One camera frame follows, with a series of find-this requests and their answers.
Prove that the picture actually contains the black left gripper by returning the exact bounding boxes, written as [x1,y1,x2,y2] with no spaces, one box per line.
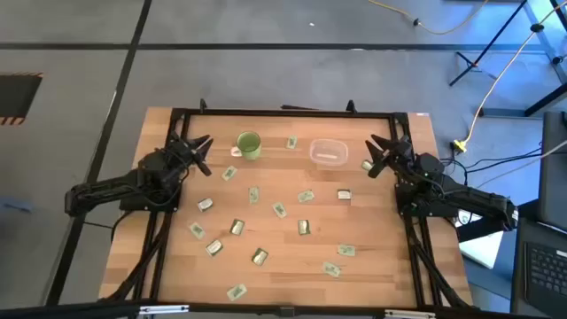
[166,133,215,178]

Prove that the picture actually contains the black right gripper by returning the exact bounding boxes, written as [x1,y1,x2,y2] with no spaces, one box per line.
[364,134,418,180]

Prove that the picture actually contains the clear plastic bin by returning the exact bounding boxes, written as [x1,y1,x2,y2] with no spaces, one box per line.
[308,137,350,167]

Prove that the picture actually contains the green ceramic mug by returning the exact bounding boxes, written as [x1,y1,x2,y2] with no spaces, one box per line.
[229,130,262,161]

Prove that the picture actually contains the white paper sheet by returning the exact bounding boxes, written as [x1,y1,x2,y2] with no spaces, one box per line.
[459,211,505,270]

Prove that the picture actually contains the black leg office desk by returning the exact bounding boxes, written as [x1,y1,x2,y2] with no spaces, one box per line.
[448,0,567,119]

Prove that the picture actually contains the black crossbar silver brackets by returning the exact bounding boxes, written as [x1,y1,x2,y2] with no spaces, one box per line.
[0,300,567,319]

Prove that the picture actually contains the black floor mat orange stripes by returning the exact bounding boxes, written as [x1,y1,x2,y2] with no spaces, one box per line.
[0,72,44,127]

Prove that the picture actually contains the black laptop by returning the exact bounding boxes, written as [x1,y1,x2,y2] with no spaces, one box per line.
[511,110,567,318]

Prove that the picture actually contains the yellow extension cable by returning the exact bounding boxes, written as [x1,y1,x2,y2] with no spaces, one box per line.
[367,0,491,36]
[451,0,567,154]

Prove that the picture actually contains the black aluminium table frame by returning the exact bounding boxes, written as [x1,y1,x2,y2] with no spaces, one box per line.
[101,97,473,311]

